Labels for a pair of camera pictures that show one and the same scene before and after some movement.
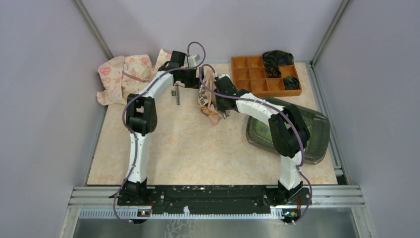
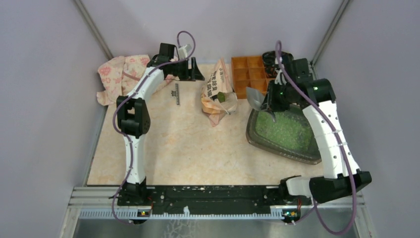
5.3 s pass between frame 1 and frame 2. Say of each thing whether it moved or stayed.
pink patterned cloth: stayed
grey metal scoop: moved
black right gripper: moved
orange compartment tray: stayed
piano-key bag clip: stayed
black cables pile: stayed
